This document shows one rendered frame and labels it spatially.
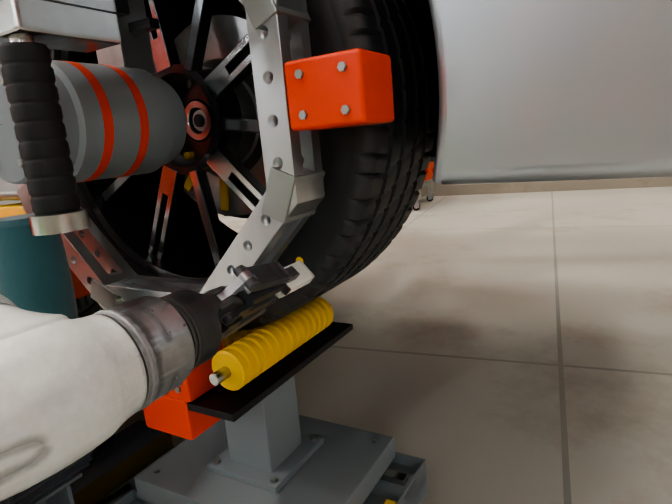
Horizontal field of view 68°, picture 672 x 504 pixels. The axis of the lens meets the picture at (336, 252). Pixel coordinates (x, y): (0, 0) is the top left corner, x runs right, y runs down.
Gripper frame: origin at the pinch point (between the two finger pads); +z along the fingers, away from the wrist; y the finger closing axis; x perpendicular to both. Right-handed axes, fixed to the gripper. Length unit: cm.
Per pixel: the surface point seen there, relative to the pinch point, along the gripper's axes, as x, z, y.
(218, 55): 36.5, 15.1, 7.7
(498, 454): -52, 64, -37
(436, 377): -33, 98, -57
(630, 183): -67, 582, -13
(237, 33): 35.2, 15.1, 12.6
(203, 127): 29.1, 10.0, -0.4
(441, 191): 77, 555, -157
